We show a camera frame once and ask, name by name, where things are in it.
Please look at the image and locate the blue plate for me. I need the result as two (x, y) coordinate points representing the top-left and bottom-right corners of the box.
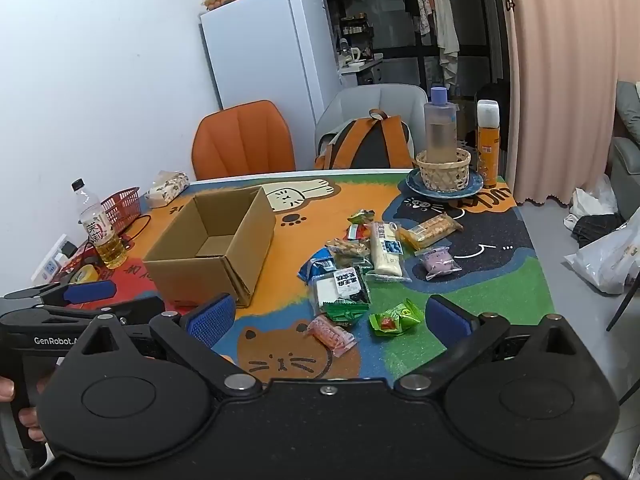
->
(405, 167), (485, 200)

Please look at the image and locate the printed tissue pack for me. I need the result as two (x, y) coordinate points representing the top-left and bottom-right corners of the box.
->
(145, 171), (191, 208)

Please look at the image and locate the bright green packet red print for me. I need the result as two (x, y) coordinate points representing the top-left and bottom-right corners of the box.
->
(369, 298), (426, 337)

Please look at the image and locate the small white plastic bag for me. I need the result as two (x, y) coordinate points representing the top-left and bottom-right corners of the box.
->
(564, 174), (621, 231)

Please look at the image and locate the orange and black backpack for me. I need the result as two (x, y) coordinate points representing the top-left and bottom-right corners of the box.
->
(315, 109), (415, 170)

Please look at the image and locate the red plastic basket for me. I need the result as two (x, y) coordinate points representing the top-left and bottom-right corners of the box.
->
(100, 187), (142, 233)

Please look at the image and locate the person's left hand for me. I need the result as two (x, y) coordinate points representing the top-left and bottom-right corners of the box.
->
(0, 377), (48, 443)

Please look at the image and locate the white counter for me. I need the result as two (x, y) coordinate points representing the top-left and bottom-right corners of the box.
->
(339, 57), (385, 73)

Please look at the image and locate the orange spray can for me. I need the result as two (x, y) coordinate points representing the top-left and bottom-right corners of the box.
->
(476, 100), (501, 188)

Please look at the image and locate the grey chair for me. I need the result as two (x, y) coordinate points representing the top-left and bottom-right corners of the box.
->
(314, 84), (428, 171)

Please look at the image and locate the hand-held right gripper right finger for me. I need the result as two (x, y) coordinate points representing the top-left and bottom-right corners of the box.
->
(395, 295), (576, 398)

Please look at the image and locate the brown cardboard box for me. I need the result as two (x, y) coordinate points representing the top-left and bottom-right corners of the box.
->
(142, 186), (277, 308)

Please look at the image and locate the clear tea bottle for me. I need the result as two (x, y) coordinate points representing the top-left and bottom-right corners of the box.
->
(71, 178), (128, 269)

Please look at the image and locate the white power strip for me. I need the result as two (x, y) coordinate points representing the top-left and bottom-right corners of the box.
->
(31, 234), (76, 283)

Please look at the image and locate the black cloth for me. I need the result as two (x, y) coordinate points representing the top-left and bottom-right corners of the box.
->
(572, 214), (626, 248)

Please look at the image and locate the grey sofa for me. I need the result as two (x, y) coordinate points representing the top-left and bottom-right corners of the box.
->
(607, 80), (640, 221)

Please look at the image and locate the white hanging garment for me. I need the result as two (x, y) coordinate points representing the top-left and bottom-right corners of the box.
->
(427, 0), (461, 86)

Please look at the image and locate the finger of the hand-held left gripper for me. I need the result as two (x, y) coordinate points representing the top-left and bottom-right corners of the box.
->
(5, 280), (118, 307)
(37, 296), (166, 328)

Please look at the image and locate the large white plastic bag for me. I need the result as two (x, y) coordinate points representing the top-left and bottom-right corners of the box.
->
(565, 220), (640, 295)

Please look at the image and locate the clear bottle purple cap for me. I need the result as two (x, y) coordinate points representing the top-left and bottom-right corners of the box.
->
(424, 86), (458, 163)

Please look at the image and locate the pink curtain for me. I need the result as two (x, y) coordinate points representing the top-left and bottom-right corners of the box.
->
(495, 0), (640, 206)

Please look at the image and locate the white packet black label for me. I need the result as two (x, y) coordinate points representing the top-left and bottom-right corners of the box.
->
(308, 266), (372, 311)

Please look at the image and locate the orange chair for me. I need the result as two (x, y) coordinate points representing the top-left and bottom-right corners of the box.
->
(192, 101), (297, 181)

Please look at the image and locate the purple bun packet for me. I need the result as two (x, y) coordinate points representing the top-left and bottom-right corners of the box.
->
(416, 246), (462, 281)

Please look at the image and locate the brown biscuit packet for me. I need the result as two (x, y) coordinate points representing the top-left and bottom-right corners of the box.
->
(325, 239), (373, 266)

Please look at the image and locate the woven bamboo basket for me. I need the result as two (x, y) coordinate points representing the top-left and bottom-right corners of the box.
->
(416, 147), (472, 192)

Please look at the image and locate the white refrigerator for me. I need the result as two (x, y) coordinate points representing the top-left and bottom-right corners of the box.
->
(200, 0), (346, 133)

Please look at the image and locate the blue snack packet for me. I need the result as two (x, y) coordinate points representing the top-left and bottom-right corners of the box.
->
(298, 248), (337, 283)

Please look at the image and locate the black cable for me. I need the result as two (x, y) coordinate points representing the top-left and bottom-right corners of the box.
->
(117, 214), (152, 251)

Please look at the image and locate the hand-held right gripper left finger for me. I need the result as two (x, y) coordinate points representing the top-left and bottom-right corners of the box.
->
(75, 294), (262, 400)

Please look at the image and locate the pink snack packet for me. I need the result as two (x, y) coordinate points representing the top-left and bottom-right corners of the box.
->
(306, 314), (358, 358)

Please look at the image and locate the clear cracker packet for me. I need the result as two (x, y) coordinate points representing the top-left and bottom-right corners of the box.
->
(397, 212), (464, 251)

